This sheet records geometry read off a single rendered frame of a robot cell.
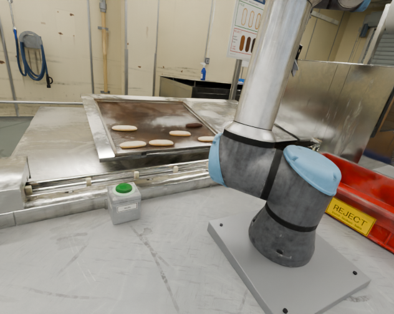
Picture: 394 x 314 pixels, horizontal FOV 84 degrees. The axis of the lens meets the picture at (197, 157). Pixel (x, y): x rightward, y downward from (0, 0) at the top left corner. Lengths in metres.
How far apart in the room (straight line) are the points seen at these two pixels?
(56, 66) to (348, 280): 4.26
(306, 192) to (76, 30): 4.15
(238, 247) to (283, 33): 0.44
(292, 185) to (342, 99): 0.87
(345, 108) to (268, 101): 0.84
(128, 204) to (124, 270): 0.15
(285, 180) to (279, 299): 0.22
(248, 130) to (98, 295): 0.41
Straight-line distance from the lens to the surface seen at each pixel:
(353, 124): 1.26
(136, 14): 4.22
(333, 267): 0.63
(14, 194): 0.62
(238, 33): 1.86
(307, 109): 1.37
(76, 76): 4.35
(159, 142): 0.88
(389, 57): 8.00
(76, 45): 4.33
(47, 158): 0.98
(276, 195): 0.48
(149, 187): 0.67
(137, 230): 0.59
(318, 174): 0.45
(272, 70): 0.47
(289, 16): 0.49
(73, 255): 0.56
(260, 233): 0.54
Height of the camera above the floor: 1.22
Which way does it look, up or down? 23 degrees down
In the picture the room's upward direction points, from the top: 8 degrees clockwise
